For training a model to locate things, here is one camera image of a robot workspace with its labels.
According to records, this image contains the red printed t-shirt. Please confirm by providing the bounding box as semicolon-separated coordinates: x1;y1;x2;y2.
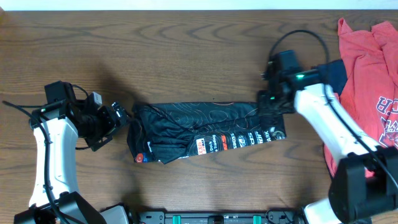
323;17;398;178

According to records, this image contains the navy blue garment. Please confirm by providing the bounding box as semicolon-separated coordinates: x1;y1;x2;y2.
312;59;348;96

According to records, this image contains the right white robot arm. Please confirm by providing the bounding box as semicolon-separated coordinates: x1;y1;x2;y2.
257;70;397;223

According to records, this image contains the black orange-patterned jersey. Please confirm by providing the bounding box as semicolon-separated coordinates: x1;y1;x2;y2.
127;102;286;164

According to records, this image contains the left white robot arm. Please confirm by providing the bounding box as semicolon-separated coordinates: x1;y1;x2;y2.
14;100;132;223

